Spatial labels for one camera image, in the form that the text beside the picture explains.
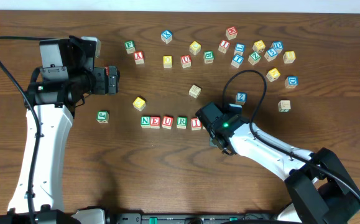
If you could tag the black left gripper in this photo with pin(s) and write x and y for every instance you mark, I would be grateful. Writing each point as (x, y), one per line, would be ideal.
(112, 79)

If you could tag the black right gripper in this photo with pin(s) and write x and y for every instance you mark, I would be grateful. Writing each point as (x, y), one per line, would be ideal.
(207, 115)

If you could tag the red i block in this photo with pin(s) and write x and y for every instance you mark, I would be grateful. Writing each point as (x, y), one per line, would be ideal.
(195, 124)
(223, 46)

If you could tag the green J wooden block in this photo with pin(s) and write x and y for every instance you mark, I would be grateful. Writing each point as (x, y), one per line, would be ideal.
(102, 117)

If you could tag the green R wooden block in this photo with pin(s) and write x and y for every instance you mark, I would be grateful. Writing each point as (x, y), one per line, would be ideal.
(182, 122)

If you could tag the red u block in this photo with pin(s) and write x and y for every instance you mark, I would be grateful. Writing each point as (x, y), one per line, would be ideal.
(186, 61)
(167, 122)

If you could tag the green N wooden block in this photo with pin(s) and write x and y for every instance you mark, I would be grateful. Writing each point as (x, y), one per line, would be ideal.
(145, 121)

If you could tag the red E wooden block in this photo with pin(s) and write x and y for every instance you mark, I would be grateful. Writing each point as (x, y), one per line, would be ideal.
(155, 122)

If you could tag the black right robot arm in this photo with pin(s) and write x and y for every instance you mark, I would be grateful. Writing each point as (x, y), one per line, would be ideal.
(320, 188)

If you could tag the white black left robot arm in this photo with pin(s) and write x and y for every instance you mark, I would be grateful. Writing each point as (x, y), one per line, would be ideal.
(38, 197)

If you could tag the yellow block lower left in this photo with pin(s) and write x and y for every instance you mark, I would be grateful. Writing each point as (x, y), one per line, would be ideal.
(139, 103)

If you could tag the red Y wooden block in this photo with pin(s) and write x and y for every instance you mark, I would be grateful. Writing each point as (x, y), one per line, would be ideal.
(139, 57)

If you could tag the green F wooden block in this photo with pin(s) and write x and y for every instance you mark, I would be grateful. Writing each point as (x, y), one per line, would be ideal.
(130, 46)

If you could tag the blue 2 wooden block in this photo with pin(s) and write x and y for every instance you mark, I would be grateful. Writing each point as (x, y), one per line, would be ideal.
(241, 98)

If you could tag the yellow O side block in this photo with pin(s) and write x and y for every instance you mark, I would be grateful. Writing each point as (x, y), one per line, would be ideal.
(194, 91)

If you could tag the yellow O top block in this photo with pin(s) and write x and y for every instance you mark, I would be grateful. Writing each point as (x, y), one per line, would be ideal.
(167, 61)

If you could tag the green 7 wooden block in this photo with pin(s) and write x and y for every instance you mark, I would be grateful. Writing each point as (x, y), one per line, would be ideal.
(284, 106)

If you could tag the blue X wooden block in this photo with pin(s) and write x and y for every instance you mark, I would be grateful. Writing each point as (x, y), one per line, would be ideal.
(166, 36)

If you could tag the blue T wooden block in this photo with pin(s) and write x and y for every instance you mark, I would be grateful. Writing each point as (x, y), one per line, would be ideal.
(237, 60)

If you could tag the green B wooden block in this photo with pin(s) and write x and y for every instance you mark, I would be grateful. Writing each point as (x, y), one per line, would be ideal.
(208, 56)

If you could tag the yellow picture wooden block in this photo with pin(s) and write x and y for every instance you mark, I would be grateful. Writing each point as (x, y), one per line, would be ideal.
(273, 74)

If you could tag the green Z wooden block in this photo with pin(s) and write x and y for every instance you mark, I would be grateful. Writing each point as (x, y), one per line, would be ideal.
(254, 58)

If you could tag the blue L wooden block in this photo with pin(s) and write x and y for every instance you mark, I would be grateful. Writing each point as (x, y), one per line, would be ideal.
(239, 49)

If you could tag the yellow block centre top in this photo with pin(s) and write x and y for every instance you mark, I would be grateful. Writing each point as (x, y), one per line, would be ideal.
(195, 47)

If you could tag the blue D block near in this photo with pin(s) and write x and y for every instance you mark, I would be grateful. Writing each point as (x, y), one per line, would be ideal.
(291, 82)

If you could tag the blue d block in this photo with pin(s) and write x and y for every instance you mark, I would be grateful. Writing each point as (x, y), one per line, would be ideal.
(277, 46)
(291, 82)

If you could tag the blue 5 wooden block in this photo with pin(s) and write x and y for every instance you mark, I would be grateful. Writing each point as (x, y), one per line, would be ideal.
(270, 54)

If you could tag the yellow monkey picture block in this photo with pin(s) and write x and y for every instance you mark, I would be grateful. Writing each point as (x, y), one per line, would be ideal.
(258, 46)

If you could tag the red block far top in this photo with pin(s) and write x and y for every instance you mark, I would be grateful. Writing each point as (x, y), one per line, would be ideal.
(231, 33)

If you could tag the yellow 8 wooden block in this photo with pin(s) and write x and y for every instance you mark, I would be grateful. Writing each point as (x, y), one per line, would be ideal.
(289, 57)

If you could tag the blue D block far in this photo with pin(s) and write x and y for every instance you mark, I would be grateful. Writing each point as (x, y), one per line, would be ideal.
(277, 46)

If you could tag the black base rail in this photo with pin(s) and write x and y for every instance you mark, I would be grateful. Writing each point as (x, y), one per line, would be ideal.
(137, 218)

